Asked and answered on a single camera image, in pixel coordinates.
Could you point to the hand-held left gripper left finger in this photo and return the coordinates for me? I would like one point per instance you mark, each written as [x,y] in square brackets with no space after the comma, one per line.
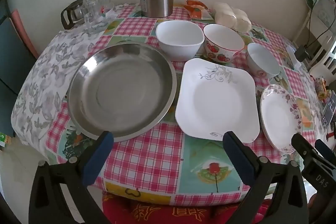
[97,158]

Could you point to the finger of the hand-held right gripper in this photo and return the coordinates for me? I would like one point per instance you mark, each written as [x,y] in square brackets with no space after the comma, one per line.
[325,151]
[302,145]

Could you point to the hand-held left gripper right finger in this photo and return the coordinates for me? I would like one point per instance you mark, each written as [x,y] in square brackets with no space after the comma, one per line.
[239,158]

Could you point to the round pink floral plate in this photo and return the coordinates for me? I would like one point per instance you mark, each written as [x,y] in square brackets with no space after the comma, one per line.
[279,119]

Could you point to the white square plate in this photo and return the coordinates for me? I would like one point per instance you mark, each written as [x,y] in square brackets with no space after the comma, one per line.
[218,100]

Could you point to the stainless steel basin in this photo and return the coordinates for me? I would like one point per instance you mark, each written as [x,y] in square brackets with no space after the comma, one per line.
[120,92]

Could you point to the white bowl with pink flower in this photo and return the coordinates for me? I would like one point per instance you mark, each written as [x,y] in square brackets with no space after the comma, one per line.
[262,61]

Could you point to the strawberry print bowl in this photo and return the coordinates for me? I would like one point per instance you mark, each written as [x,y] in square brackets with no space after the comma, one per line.
[223,43]

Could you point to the plain white bowl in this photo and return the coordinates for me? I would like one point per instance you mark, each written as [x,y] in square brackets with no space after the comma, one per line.
[179,40]

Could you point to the black rectangular device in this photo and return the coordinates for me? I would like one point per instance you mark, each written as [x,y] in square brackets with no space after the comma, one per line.
[330,108]

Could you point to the colourful snack packet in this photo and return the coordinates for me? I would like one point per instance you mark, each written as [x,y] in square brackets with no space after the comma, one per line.
[321,87]

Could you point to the red embroidered cloth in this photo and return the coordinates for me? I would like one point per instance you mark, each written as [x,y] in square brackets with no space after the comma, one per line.
[162,213]

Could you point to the black power adapter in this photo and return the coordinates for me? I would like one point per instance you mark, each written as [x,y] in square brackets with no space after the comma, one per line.
[301,53]

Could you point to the white plastic basket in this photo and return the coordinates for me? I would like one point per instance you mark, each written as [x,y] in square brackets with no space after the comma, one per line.
[326,56]

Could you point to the white power strip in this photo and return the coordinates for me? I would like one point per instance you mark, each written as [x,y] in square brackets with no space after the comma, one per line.
[291,52]

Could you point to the green box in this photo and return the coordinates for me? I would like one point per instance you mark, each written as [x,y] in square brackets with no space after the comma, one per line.
[4,140]

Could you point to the grey floral cloth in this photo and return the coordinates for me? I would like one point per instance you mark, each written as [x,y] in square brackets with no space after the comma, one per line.
[42,77]

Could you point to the dark blue panel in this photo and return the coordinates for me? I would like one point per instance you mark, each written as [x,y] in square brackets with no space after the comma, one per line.
[13,69]

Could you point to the white and teal bag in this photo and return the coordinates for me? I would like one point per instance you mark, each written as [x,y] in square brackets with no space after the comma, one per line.
[325,11]

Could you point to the pink board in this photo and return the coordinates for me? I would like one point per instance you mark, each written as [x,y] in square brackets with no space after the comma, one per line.
[23,32]

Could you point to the glass cup with red print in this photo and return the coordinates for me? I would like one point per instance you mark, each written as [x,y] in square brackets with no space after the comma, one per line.
[104,6]

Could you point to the orange snack bag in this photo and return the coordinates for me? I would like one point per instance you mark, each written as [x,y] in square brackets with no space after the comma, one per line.
[195,10]

